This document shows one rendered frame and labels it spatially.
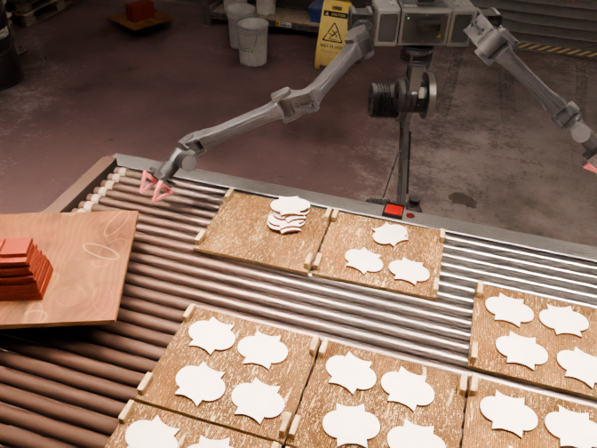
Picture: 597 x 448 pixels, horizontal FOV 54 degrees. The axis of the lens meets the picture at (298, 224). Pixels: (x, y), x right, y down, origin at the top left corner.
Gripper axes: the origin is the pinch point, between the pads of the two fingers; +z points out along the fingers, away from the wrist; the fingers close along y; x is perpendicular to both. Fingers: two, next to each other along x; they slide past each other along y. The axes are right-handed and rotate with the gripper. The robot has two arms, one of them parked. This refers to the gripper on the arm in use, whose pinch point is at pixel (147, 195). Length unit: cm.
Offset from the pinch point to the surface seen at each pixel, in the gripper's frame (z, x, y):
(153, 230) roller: 9.0, 9.5, 2.2
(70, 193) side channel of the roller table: 16.6, -6.7, -31.7
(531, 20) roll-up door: -367, 319, -145
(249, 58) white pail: -160, 177, -278
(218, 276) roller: 7.5, 16.8, 36.4
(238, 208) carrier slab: -16.2, 26.5, 12.5
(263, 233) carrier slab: -13.5, 27.9, 29.8
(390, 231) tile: -41, 51, 58
